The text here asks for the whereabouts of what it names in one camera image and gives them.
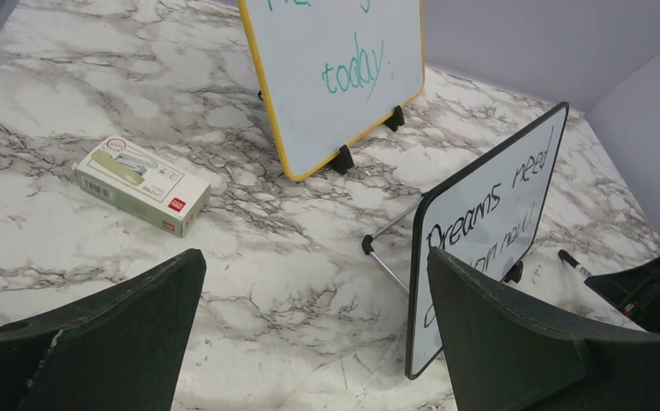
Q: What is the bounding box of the yellow framed whiteboard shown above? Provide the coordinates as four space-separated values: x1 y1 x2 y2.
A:
238 0 425 182

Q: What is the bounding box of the small green white box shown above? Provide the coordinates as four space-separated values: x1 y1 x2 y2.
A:
73 134 211 237

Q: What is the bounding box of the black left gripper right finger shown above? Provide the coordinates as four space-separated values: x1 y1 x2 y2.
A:
427 248 660 410

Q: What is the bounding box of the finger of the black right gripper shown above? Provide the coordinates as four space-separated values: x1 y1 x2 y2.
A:
585 256 660 334

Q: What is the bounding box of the black whiteboard marker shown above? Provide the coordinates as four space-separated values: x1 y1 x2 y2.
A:
557 249 592 279

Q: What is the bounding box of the black small-board stand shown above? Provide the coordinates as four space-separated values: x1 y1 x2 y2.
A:
361 194 424 295

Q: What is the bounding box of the black framed whiteboard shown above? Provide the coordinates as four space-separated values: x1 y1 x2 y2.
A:
405 102 570 379

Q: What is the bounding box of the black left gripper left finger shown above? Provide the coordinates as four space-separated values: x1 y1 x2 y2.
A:
0 248 206 410

